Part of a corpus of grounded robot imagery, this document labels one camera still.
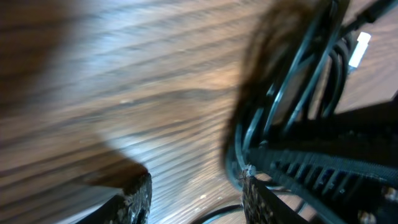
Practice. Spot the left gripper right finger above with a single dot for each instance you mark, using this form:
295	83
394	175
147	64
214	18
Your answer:
262	205

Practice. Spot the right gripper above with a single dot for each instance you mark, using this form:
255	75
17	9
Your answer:
356	164

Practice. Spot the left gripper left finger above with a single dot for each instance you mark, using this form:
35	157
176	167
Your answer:
131	206

